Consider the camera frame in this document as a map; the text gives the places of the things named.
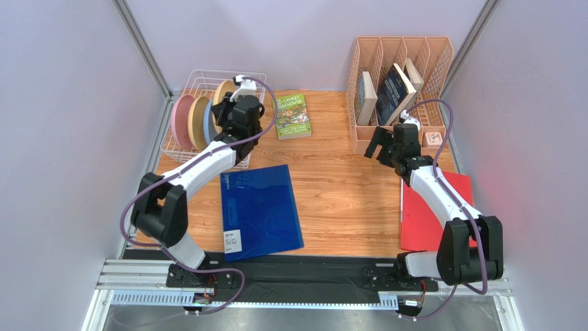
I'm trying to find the blue plate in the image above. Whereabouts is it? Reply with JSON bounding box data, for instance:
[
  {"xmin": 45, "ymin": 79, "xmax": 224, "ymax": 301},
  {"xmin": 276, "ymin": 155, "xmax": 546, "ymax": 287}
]
[{"xmin": 202, "ymin": 99, "xmax": 218, "ymax": 145}]

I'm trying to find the yellow plate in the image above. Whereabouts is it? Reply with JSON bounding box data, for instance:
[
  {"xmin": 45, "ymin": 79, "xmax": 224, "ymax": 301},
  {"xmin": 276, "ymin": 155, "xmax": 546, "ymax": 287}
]
[{"xmin": 210, "ymin": 79, "xmax": 236, "ymax": 123}]

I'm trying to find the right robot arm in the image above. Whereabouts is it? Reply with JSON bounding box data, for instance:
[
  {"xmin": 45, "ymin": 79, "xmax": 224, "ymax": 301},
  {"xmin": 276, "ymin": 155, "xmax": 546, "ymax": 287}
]
[{"xmin": 364, "ymin": 123, "xmax": 504, "ymax": 294}]

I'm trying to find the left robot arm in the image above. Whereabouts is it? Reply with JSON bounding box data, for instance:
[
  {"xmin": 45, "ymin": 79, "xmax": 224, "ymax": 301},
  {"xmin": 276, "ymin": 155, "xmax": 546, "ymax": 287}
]
[{"xmin": 130, "ymin": 95, "xmax": 265, "ymax": 269}]

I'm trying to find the small white box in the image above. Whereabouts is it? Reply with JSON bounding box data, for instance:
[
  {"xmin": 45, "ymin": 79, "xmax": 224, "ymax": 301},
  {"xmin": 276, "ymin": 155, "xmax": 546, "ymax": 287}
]
[{"xmin": 423, "ymin": 132, "xmax": 443, "ymax": 148}]

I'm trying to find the grey book in organizer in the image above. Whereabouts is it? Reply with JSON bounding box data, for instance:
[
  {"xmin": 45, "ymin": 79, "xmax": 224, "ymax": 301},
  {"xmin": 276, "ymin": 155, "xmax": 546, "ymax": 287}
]
[{"xmin": 355, "ymin": 71, "xmax": 378, "ymax": 126}]

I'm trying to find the tan plate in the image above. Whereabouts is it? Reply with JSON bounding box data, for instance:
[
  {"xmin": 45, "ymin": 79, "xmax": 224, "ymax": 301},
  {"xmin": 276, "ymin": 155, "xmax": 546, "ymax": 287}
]
[{"xmin": 187, "ymin": 96, "xmax": 209, "ymax": 151}]

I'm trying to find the dark blue book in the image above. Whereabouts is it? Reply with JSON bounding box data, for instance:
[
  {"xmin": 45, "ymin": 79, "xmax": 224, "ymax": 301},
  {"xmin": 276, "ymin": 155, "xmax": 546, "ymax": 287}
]
[{"xmin": 375, "ymin": 63, "xmax": 416, "ymax": 126}]

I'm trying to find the green treehouse book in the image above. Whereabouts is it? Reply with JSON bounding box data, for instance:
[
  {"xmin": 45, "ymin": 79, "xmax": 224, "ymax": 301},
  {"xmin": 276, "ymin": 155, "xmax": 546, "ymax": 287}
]
[{"xmin": 275, "ymin": 93, "xmax": 312, "ymax": 140}]

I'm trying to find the pink plate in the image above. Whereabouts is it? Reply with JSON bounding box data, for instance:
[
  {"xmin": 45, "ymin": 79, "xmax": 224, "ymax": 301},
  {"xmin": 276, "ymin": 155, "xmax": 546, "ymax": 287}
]
[{"xmin": 170, "ymin": 94, "xmax": 195, "ymax": 150}]

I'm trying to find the white book in organizer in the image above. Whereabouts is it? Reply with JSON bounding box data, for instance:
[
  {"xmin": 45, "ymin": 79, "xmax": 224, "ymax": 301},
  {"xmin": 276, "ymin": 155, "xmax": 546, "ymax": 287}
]
[{"xmin": 404, "ymin": 58, "xmax": 424, "ymax": 101}]

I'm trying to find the red folder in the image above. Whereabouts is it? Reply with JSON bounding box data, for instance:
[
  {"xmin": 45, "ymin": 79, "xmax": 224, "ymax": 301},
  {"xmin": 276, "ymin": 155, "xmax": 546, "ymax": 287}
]
[{"xmin": 400, "ymin": 172, "xmax": 473, "ymax": 252}]

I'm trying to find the peach file organizer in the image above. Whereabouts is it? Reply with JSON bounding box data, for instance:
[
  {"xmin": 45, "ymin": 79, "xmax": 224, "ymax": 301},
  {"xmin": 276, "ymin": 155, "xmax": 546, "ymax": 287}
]
[{"xmin": 346, "ymin": 37, "xmax": 453, "ymax": 154}]

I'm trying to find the blue folder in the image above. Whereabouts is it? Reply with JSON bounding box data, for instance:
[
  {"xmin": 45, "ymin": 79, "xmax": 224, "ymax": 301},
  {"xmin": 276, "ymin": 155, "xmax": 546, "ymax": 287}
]
[{"xmin": 220, "ymin": 165, "xmax": 304, "ymax": 262}]

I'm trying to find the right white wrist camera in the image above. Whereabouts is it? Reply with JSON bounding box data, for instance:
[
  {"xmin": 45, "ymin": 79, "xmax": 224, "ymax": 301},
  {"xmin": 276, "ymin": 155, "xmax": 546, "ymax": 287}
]
[{"xmin": 399, "ymin": 110, "xmax": 422, "ymax": 131}]

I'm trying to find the aluminium mounting rail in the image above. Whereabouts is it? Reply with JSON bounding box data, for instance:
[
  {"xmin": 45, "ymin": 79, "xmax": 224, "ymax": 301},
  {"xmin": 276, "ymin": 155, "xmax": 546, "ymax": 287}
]
[{"xmin": 94, "ymin": 258, "xmax": 513, "ymax": 311}]

